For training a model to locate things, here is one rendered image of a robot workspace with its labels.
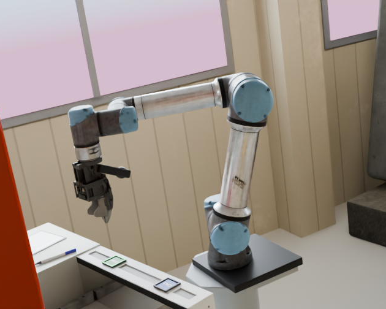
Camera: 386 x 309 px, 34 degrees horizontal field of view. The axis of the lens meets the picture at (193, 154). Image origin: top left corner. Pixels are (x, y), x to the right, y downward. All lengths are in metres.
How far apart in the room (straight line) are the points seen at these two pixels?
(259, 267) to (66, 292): 0.63
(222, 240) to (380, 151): 2.42
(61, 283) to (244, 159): 0.72
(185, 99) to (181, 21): 1.83
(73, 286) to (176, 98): 0.70
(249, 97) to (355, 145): 2.95
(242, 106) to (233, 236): 0.39
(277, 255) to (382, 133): 2.16
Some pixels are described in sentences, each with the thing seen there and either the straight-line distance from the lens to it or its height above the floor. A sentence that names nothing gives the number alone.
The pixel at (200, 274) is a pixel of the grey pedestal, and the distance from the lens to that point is 2.13.
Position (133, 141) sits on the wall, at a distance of 3.67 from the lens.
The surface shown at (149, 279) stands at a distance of 1.86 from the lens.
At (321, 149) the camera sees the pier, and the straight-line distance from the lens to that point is 4.15.
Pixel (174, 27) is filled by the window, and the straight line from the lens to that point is 3.69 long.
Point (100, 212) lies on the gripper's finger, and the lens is 1.90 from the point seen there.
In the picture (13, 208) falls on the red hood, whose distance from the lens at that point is 1.03.
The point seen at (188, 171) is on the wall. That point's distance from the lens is 3.87.
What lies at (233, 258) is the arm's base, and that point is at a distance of 2.08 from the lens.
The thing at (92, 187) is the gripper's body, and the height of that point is 1.23.
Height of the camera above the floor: 1.81
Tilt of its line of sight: 17 degrees down
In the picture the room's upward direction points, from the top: 8 degrees counter-clockwise
